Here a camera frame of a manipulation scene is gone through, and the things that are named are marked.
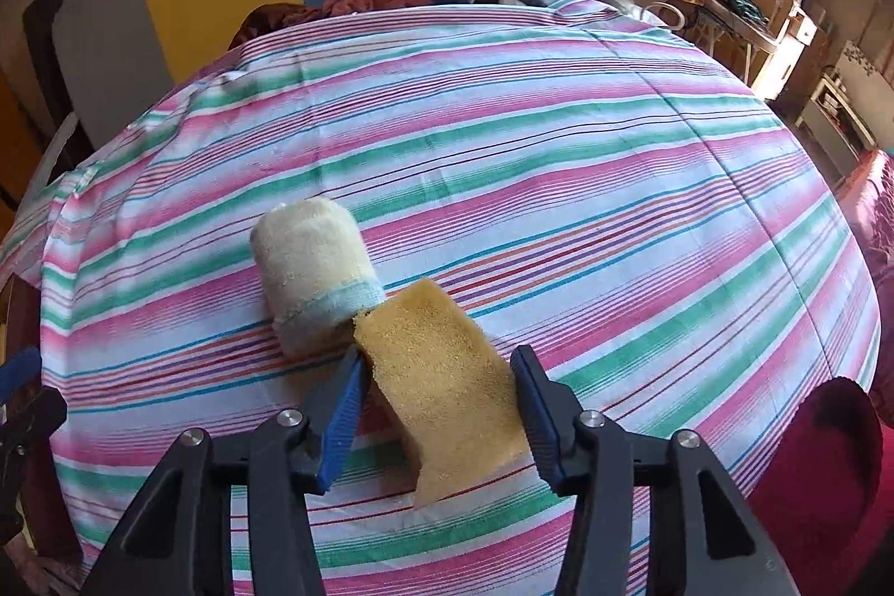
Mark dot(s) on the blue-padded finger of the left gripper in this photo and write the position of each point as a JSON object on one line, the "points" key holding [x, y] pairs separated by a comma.
{"points": [[24, 367]]}

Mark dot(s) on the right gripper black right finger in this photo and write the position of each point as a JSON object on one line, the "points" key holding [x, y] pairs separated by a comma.
{"points": [[560, 432]]}

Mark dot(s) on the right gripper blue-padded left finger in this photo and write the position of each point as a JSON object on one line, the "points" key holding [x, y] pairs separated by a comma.
{"points": [[332, 412]]}

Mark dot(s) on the gold open box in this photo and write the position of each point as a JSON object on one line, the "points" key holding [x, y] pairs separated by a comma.
{"points": [[20, 328]]}

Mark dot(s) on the rolled beige sock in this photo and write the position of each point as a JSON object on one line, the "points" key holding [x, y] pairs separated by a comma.
{"points": [[316, 274]]}

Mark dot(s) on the striped pink green bedsheet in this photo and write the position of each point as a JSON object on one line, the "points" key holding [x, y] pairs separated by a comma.
{"points": [[577, 180]]}

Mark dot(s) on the dark red blanket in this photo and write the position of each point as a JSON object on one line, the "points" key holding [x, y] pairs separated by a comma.
{"points": [[269, 18]]}

